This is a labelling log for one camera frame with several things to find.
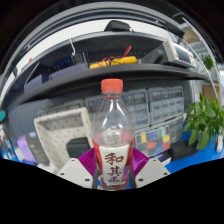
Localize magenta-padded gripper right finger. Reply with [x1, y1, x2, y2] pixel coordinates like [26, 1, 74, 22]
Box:
[126, 148, 171, 190]

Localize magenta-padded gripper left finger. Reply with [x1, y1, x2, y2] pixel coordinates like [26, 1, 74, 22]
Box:
[57, 148, 100, 190]

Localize clear bottle with red cap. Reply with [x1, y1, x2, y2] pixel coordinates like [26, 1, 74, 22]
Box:
[91, 78, 135, 192]

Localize black box with white label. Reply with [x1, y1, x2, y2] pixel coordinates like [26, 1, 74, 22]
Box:
[153, 150, 173, 164]

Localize black zip case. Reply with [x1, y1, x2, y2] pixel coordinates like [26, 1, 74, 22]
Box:
[65, 136, 92, 160]

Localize clear organizer with coloured parts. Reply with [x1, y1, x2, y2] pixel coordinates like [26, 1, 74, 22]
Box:
[134, 124, 172, 158]

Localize flat black case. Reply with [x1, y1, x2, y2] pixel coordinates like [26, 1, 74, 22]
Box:
[169, 139, 199, 162]

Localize dark grey product box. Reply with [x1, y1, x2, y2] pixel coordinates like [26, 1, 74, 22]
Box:
[25, 131, 51, 165]

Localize white perforated tray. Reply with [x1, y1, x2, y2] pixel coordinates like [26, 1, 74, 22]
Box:
[33, 107, 94, 171]

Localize grey small-parts drawer cabinet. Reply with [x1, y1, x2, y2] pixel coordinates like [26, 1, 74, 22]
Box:
[168, 114, 186, 144]
[148, 85, 185, 126]
[83, 88, 150, 131]

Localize green potted plant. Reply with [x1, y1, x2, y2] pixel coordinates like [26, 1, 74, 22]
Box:
[182, 92, 224, 151]

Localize dark grey pegboard panel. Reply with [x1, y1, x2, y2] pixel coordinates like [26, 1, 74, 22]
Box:
[8, 98, 84, 134]

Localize dark overhead shelf unit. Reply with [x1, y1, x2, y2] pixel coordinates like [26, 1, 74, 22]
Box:
[6, 9, 214, 104]

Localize small hanging green plant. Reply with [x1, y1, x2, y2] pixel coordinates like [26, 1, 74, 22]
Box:
[201, 54, 215, 72]

